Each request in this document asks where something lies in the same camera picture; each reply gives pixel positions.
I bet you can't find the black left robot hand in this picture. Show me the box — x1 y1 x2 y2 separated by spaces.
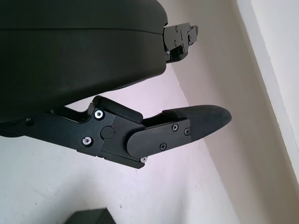
0 0 232 169

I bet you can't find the black RealSense box lid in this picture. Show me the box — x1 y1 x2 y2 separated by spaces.
65 209 115 224

